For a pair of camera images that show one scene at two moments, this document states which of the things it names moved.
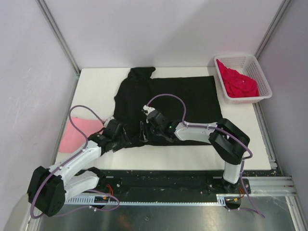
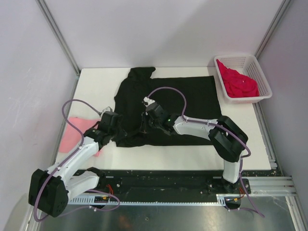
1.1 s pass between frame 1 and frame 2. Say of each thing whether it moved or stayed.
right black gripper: moved
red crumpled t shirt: stayed
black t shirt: stayed
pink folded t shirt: stayed
